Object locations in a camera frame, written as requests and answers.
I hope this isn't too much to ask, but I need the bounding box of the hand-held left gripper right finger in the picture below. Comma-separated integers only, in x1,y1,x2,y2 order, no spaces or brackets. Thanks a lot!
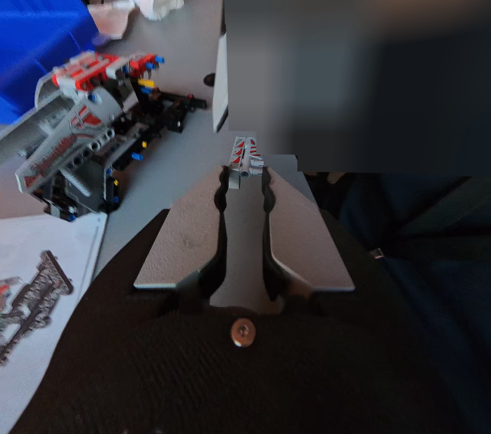
262,167,356,301

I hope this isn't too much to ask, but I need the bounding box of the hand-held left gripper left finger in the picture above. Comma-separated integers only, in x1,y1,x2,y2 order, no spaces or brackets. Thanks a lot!
133,165,230,298

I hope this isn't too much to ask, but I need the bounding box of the small grey red lego piece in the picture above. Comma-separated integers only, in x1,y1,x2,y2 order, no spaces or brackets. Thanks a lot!
229,136,265,190

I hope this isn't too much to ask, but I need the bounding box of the red grey lego vehicle model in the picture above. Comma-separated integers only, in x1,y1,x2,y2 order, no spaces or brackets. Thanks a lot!
0,51,208,222

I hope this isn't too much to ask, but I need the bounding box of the lego instruction booklet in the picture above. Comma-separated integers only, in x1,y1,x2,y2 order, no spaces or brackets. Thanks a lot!
0,211,108,434

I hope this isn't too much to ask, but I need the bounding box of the white flat board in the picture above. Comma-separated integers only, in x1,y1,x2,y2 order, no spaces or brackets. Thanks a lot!
212,33,229,134

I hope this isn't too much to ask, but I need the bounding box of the pale pink plastic bag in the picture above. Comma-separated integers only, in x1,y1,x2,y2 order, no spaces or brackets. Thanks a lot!
87,0,136,40

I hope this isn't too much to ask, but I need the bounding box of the blue plastic bin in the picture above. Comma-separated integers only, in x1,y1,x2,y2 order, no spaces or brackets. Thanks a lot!
0,0,99,126

